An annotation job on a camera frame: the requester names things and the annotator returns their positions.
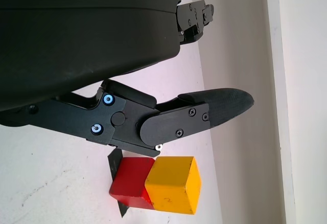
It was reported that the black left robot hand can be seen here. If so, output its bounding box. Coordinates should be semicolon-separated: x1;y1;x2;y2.
0;0;255;158

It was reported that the black tape strip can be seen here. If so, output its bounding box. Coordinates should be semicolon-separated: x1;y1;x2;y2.
107;149;130;218

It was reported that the yellow wooden cube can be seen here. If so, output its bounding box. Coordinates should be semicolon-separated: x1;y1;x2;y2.
144;156;202;216

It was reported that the red wooden cube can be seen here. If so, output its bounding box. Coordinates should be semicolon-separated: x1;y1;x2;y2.
109;157;156;211

